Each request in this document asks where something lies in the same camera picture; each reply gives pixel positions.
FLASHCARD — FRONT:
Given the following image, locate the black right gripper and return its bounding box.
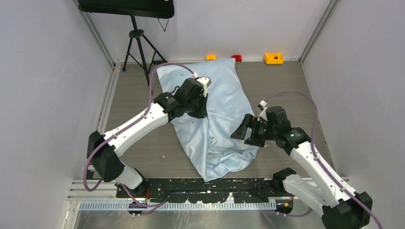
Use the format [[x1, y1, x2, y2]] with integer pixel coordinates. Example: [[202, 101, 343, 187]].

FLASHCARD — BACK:
[[231, 114, 277, 147]]

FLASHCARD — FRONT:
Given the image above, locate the light blue pillowcase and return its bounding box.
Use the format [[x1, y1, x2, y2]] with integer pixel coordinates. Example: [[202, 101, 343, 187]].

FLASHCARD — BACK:
[[157, 58, 258, 181]]

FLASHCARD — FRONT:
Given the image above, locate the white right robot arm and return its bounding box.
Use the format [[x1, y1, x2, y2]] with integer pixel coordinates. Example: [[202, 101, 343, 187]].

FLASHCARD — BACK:
[[230, 106, 373, 229]]

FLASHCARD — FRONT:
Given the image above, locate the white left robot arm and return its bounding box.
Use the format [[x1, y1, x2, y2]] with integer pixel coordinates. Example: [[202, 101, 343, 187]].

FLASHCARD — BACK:
[[86, 77, 211, 198]]

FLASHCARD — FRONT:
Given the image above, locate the small orange block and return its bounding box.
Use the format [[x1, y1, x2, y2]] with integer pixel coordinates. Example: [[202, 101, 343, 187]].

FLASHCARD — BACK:
[[205, 55, 216, 61]]

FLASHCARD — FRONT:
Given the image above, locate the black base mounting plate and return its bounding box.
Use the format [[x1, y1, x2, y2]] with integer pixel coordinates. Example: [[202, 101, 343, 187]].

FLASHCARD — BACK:
[[116, 177, 294, 204]]

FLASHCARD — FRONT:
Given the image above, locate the small red block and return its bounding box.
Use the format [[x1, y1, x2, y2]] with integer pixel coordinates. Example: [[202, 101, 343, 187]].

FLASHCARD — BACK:
[[231, 55, 243, 62]]

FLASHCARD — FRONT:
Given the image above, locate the yellow open box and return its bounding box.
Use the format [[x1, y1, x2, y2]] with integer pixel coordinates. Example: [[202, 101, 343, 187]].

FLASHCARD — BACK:
[[264, 53, 284, 64]]

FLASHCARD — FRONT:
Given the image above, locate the black tripod stand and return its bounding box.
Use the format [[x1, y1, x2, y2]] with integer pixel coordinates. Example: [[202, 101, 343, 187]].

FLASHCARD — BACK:
[[122, 15, 167, 86]]

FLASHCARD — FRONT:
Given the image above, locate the black panel on tripod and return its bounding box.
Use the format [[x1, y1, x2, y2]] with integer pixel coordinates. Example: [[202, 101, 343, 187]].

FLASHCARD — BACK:
[[78, 0, 174, 19]]

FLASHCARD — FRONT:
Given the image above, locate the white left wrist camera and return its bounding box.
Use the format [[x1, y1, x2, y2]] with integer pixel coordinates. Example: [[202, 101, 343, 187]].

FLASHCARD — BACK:
[[191, 72, 211, 97]]

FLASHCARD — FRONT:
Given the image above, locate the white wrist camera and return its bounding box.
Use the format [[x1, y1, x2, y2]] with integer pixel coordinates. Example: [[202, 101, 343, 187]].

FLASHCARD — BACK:
[[191, 72, 211, 97], [257, 100, 267, 122]]

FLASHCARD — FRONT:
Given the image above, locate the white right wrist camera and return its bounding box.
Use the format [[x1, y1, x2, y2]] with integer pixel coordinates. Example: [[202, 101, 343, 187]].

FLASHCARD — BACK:
[[257, 100, 267, 122]]

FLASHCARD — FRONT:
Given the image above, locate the aluminium rail at front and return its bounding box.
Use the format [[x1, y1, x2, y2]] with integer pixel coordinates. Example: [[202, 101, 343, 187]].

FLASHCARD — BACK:
[[67, 177, 352, 212]]

